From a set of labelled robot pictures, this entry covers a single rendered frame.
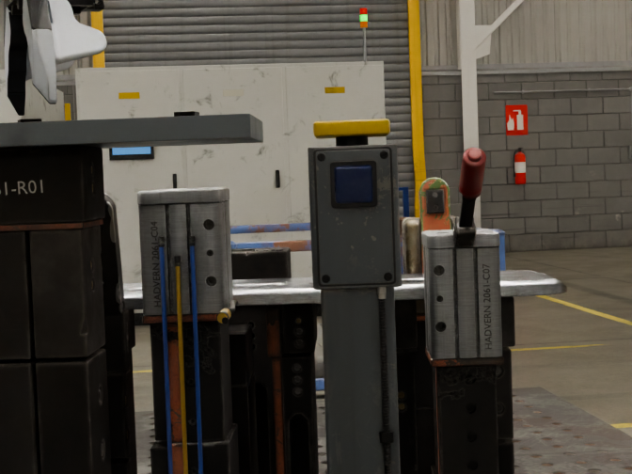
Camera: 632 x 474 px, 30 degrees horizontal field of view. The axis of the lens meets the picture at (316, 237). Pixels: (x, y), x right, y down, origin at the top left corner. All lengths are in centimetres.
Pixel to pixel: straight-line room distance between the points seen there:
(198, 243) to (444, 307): 23
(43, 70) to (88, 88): 832
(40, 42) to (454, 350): 46
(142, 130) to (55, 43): 10
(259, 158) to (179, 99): 77
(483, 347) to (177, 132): 37
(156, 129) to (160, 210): 20
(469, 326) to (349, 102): 830
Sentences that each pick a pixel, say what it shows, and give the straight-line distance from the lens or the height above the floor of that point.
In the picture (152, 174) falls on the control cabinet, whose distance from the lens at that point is 921.
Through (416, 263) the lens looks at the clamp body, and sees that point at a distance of 143.
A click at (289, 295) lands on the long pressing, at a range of 120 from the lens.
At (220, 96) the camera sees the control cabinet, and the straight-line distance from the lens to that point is 925.
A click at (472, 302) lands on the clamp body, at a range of 109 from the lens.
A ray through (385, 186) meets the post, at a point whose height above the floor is 111.
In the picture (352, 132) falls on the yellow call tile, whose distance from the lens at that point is 92.
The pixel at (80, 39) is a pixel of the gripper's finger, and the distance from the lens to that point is 95.
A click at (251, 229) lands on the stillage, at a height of 93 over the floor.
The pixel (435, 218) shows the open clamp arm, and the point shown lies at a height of 106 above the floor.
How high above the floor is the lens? 112
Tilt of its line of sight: 3 degrees down
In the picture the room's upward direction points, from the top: 2 degrees counter-clockwise
